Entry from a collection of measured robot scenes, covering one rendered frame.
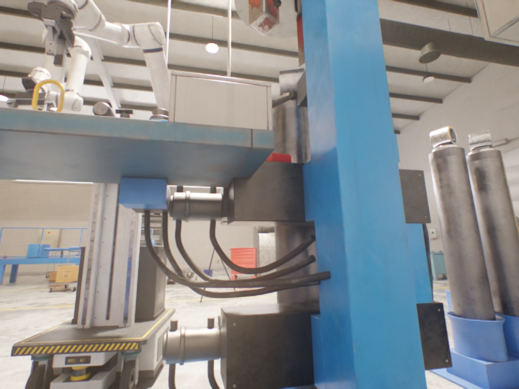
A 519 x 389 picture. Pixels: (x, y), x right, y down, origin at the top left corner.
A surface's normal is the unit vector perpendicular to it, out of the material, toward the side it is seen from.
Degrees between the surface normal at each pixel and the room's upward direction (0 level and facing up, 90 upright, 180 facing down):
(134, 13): 173
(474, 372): 90
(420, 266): 90
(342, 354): 90
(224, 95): 90
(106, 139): 180
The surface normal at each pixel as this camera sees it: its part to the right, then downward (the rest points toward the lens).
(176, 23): 0.04, 0.95
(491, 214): -0.75, -0.13
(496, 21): -0.97, -0.04
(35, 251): 0.26, -0.21
